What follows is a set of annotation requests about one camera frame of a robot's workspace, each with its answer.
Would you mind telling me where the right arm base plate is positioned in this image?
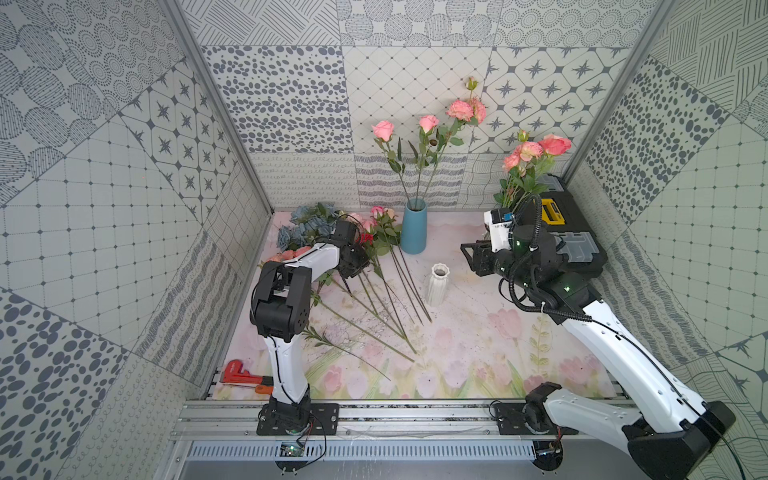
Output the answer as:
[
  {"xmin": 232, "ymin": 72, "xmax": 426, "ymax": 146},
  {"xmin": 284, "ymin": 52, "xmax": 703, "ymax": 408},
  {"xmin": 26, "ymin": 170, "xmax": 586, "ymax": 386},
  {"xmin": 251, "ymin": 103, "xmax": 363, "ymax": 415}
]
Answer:
[{"xmin": 489, "ymin": 400, "xmax": 579, "ymax": 436}]

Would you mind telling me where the blue cylindrical vase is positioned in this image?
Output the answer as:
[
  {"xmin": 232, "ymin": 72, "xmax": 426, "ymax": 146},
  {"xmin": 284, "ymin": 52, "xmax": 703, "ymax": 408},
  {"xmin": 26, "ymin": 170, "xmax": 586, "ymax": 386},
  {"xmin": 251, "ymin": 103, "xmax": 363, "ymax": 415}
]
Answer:
[{"xmin": 400, "ymin": 198, "xmax": 428, "ymax": 255}]

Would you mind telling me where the aluminium rail frame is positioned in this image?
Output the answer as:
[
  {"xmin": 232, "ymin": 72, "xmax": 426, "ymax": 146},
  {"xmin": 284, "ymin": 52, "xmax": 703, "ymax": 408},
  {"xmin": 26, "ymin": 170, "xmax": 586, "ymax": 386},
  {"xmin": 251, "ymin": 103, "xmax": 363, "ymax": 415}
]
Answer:
[{"xmin": 170, "ymin": 399, "xmax": 639, "ymax": 442}]

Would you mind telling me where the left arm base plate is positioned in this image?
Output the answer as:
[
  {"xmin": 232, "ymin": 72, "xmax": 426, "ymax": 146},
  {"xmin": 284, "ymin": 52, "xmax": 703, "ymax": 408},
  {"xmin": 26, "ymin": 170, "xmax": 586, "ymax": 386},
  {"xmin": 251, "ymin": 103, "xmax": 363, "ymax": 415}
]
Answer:
[{"xmin": 256, "ymin": 399, "xmax": 340, "ymax": 436}]

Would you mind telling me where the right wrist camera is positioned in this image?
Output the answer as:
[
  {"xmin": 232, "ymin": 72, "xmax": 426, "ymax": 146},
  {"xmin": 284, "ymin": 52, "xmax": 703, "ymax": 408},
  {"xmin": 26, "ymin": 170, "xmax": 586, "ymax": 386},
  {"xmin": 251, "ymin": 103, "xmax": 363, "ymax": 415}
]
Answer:
[{"xmin": 484, "ymin": 208, "xmax": 515, "ymax": 253}]

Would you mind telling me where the pink carnation stem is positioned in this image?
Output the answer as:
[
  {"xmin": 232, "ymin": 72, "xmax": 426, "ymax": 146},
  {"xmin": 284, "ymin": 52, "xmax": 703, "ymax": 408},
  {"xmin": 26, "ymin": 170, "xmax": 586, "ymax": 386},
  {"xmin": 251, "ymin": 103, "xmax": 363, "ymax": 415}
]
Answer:
[{"xmin": 303, "ymin": 326, "xmax": 388, "ymax": 378}]

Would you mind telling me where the pink peony flower stem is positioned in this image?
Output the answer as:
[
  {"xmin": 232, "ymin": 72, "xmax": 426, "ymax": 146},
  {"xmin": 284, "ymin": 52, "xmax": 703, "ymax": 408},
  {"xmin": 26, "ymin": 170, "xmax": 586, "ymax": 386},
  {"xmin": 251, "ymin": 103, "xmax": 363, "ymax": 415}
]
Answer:
[{"xmin": 421, "ymin": 76, "xmax": 487, "ymax": 200}]

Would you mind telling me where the black toolbox yellow latch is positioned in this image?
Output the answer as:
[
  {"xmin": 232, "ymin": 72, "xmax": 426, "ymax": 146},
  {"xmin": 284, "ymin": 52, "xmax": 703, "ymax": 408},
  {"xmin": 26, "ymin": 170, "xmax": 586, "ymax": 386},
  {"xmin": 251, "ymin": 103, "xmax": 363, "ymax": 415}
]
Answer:
[{"xmin": 538, "ymin": 174, "xmax": 607, "ymax": 279}]

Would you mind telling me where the white ribbed vase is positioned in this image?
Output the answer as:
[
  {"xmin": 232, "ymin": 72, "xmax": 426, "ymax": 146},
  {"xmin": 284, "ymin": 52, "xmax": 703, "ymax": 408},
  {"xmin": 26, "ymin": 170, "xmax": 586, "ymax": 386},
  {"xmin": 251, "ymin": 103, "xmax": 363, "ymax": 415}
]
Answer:
[{"xmin": 425, "ymin": 263, "xmax": 450, "ymax": 307}]

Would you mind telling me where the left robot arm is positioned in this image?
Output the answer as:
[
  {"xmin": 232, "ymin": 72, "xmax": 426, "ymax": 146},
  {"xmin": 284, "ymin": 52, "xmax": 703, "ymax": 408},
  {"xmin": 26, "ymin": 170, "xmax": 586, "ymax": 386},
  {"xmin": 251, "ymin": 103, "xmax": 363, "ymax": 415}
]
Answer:
[{"xmin": 249, "ymin": 220, "xmax": 369, "ymax": 431}]

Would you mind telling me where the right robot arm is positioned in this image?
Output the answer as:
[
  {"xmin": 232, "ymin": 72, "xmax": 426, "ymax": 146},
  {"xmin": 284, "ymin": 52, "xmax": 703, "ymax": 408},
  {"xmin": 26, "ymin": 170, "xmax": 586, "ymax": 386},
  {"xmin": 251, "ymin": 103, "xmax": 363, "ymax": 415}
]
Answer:
[{"xmin": 460, "ymin": 222, "xmax": 735, "ymax": 479}]

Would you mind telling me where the large pink rose stem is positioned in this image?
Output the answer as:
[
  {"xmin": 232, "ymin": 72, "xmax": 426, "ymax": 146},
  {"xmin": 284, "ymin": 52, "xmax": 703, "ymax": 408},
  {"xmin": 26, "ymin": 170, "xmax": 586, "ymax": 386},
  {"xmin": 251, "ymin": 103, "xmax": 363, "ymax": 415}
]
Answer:
[{"xmin": 527, "ymin": 134, "xmax": 572, "ymax": 196}]

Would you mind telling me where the bunch of artificial flowers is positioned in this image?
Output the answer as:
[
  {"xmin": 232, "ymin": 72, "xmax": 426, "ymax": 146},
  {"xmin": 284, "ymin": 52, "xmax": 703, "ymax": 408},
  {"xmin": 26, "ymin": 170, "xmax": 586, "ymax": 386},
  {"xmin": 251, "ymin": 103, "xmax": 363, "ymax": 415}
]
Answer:
[{"xmin": 260, "ymin": 203, "xmax": 429, "ymax": 362}]

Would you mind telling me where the red pipe wrench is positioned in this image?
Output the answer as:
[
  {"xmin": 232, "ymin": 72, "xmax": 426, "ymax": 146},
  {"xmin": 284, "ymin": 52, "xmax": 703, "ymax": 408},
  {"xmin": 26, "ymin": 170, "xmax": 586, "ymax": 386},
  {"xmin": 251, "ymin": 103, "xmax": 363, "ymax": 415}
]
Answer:
[{"xmin": 220, "ymin": 360, "xmax": 274, "ymax": 396}]

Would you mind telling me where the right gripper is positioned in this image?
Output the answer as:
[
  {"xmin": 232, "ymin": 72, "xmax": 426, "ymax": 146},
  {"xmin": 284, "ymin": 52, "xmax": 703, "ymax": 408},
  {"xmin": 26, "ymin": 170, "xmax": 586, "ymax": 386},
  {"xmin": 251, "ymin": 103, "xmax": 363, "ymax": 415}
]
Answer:
[{"xmin": 461, "ymin": 239, "xmax": 536, "ymax": 293}]

